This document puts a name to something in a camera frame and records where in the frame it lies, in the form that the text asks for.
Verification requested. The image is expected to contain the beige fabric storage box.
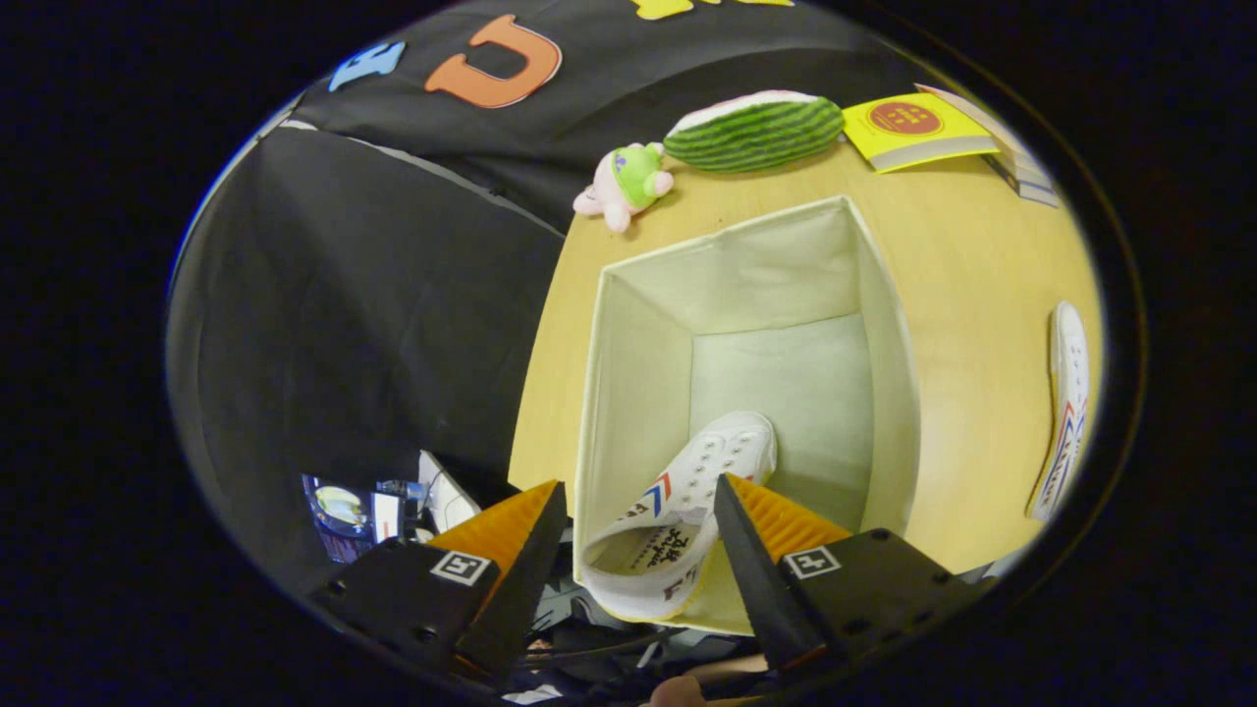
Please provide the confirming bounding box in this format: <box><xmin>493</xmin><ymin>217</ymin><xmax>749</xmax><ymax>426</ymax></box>
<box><xmin>573</xmin><ymin>194</ymin><xmax>922</xmax><ymax>637</ymax></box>

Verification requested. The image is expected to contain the grey stacked book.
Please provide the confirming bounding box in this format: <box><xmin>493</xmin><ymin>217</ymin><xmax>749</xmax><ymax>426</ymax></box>
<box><xmin>997</xmin><ymin>162</ymin><xmax>1062</xmax><ymax>209</ymax></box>

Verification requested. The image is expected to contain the pink and green plush toy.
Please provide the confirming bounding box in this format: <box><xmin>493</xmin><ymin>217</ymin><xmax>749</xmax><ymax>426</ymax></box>
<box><xmin>573</xmin><ymin>142</ymin><xmax>676</xmax><ymax>234</ymax></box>

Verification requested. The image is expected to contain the beige cover book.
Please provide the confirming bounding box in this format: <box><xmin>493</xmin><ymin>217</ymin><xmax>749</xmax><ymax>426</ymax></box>
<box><xmin>915</xmin><ymin>83</ymin><xmax>1044</xmax><ymax>170</ymax></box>

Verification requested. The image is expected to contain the white stacked book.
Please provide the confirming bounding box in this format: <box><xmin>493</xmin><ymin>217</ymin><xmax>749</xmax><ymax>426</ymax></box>
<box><xmin>987</xmin><ymin>147</ymin><xmax>1054</xmax><ymax>192</ymax></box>

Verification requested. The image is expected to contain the watermelon slice plush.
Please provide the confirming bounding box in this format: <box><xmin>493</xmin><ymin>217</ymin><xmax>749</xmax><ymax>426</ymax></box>
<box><xmin>663</xmin><ymin>90</ymin><xmax>846</xmax><ymax>175</ymax></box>

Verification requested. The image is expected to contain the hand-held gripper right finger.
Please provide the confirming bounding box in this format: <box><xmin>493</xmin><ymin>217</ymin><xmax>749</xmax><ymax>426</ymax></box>
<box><xmin>713</xmin><ymin>473</ymin><xmax>998</xmax><ymax>679</ymax></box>

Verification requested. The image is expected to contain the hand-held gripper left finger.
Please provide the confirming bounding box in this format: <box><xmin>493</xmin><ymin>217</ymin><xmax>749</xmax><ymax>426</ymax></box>
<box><xmin>309</xmin><ymin>479</ymin><xmax>569</xmax><ymax>688</ymax></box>

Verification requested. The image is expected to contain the white side table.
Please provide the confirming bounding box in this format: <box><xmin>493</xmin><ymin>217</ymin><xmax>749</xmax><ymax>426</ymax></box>
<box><xmin>416</xmin><ymin>450</ymin><xmax>482</xmax><ymax>533</ymax></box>

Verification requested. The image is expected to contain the white canvas shoe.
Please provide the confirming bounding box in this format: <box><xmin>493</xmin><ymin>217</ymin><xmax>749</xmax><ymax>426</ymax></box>
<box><xmin>579</xmin><ymin>410</ymin><xmax>779</xmax><ymax>623</ymax></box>
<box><xmin>1026</xmin><ymin>300</ymin><xmax>1091</xmax><ymax>523</ymax></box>

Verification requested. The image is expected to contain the yellow book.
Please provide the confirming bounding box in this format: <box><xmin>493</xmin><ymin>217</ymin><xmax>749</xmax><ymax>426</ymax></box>
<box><xmin>843</xmin><ymin>92</ymin><xmax>1001</xmax><ymax>174</ymax></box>

